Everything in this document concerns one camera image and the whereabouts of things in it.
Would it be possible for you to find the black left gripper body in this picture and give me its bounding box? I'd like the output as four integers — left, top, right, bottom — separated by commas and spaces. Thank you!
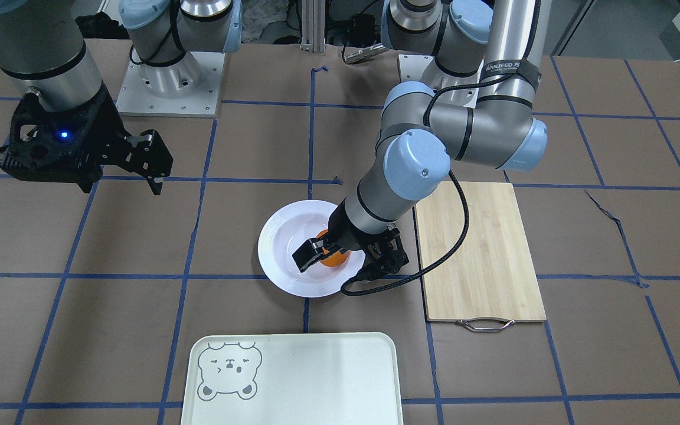
355, 227, 408, 282

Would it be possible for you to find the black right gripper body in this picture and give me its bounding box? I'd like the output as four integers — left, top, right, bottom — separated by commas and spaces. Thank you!
0, 83, 132, 193

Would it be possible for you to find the orange fruit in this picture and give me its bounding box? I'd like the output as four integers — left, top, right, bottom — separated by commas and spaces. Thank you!
319, 247, 350, 268

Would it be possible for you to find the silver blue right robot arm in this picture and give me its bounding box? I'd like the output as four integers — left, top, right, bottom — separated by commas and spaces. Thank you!
0, 1, 243, 195

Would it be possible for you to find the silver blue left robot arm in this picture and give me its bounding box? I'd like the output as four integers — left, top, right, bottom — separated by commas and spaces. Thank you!
290, 1, 551, 280

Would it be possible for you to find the cream bear print tray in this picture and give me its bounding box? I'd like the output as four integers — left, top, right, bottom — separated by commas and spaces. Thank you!
181, 332, 404, 424

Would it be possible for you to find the white ridged plate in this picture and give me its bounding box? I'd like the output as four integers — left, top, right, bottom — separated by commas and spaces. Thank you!
257, 201, 365, 297

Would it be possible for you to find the bamboo cutting board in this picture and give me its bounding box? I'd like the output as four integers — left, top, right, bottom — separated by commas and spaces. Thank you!
423, 181, 546, 322

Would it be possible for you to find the silver metal connector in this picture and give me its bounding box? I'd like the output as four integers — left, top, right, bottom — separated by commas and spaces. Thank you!
342, 43, 389, 65

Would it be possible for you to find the black braided cable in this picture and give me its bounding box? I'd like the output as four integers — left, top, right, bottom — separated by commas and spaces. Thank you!
341, 169, 470, 297

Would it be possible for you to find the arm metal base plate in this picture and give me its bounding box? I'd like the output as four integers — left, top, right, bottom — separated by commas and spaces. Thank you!
397, 54, 442, 90
116, 52, 228, 118

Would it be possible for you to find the metal cutting board handle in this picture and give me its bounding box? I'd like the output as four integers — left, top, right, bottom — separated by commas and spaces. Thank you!
455, 319, 516, 334

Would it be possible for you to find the aluminium frame post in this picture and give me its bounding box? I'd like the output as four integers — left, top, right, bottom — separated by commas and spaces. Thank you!
300, 0, 326, 55

